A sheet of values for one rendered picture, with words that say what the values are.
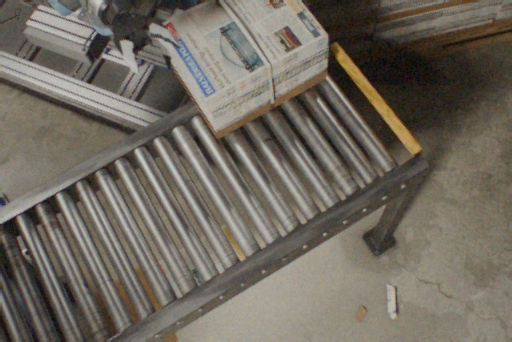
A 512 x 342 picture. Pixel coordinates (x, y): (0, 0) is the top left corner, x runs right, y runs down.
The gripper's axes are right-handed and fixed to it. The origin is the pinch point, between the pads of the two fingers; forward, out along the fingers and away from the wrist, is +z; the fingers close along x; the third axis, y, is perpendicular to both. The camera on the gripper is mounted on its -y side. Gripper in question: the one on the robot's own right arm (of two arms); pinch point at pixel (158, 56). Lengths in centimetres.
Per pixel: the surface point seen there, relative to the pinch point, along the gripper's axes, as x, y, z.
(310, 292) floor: -24, 121, 46
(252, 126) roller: -21.7, 41.1, 8.2
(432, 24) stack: -131, 80, -1
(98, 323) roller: 45, 50, 25
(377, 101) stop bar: -53, 35, 27
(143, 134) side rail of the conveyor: 3.7, 44.5, -11.4
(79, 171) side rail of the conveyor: 25, 47, -15
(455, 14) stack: -138, 74, 4
